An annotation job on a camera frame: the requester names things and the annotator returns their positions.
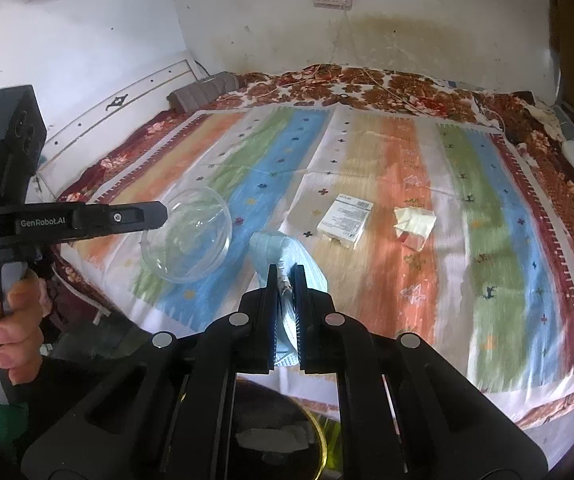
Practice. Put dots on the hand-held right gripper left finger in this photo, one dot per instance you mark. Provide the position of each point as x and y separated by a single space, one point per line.
273 320

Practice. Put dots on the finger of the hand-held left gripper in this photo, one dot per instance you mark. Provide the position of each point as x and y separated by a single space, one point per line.
127 217

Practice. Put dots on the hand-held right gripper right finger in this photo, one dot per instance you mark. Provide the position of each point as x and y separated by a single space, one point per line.
298 320

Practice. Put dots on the clear plastic bowl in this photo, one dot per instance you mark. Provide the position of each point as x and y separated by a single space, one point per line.
192 240

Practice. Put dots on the blue face mask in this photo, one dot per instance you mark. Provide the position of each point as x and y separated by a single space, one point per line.
272 250

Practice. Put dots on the dark round bin yellow rim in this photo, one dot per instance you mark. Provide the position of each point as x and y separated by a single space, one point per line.
277 405

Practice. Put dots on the white tissue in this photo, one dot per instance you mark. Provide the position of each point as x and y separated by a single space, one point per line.
272 437

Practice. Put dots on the person's left hand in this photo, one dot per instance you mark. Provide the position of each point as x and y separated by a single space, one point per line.
17 340

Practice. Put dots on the white headboard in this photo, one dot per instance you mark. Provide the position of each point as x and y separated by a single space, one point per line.
92 110

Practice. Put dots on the small white carton box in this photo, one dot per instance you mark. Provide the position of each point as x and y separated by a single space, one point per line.
344 220

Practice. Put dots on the green plastic bag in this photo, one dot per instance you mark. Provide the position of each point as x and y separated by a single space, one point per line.
332 447

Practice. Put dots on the grey folded cloth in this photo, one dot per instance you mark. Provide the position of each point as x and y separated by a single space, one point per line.
202 92

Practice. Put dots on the yellowish plastic wrapper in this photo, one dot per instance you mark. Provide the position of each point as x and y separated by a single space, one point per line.
417 225

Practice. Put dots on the striped colourful blanket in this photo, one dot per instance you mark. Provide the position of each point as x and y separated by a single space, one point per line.
367 160

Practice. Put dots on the striped colourful bed cover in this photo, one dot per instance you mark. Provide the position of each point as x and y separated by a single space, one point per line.
392 85

